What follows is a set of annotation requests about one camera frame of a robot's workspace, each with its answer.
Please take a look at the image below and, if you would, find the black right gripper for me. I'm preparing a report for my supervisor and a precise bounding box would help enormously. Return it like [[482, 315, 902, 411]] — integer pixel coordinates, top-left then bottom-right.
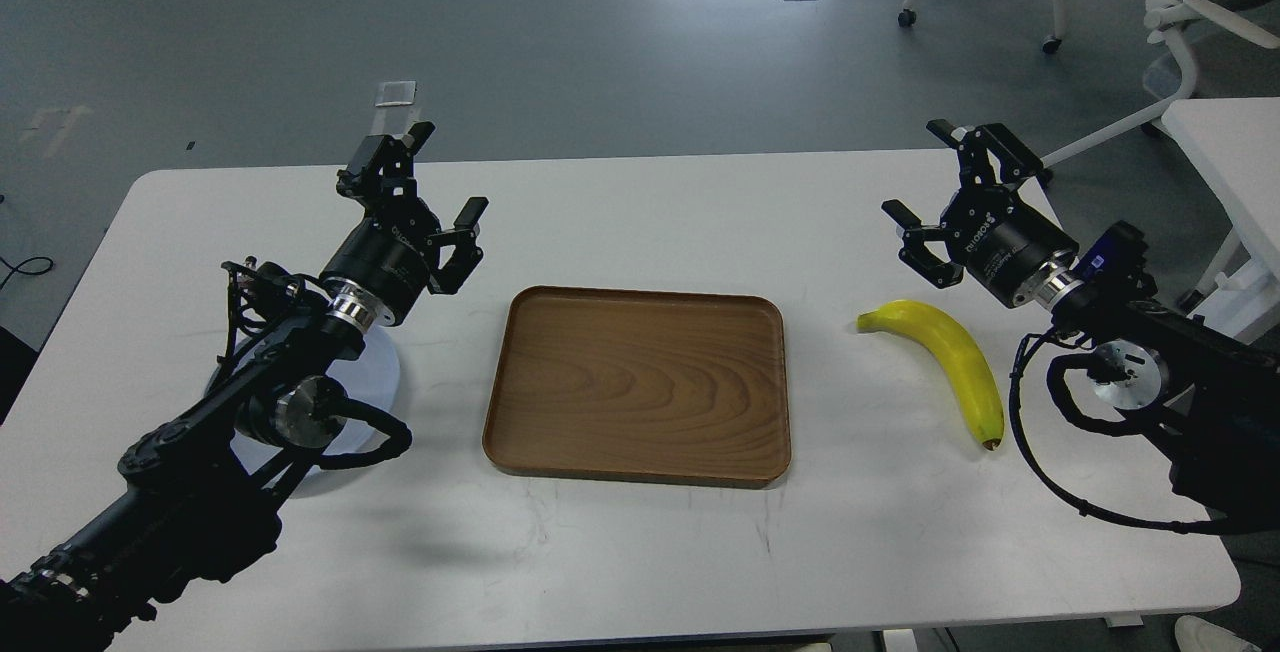
[[881, 119, 1079, 309]]

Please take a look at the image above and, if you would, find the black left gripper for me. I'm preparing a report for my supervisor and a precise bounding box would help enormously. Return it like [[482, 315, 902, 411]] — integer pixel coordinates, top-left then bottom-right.
[[320, 122, 489, 327]]

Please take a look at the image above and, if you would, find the yellow banana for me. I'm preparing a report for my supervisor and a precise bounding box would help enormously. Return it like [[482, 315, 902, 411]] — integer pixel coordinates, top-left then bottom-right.
[[854, 298, 1005, 451]]

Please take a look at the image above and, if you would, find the black cable on floor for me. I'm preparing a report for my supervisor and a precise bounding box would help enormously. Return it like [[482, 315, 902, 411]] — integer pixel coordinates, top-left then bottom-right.
[[0, 256, 55, 293]]

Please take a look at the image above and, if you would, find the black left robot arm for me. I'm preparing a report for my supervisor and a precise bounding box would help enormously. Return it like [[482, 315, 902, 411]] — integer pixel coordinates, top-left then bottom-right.
[[3, 122, 488, 651]]

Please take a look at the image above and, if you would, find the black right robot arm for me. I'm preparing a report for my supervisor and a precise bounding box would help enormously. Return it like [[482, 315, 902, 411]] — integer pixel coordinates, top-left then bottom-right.
[[882, 119, 1279, 535]]

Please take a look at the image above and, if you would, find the white shoe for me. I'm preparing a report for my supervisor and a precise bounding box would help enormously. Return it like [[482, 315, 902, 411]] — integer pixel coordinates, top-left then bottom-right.
[[1172, 615, 1262, 652]]

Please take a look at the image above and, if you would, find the brown wooden tray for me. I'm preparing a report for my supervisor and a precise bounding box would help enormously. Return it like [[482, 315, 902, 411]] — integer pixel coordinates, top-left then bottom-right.
[[483, 286, 792, 489]]

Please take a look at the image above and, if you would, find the light blue plate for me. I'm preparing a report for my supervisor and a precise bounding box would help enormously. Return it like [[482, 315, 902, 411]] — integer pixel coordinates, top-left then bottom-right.
[[230, 327, 401, 473]]

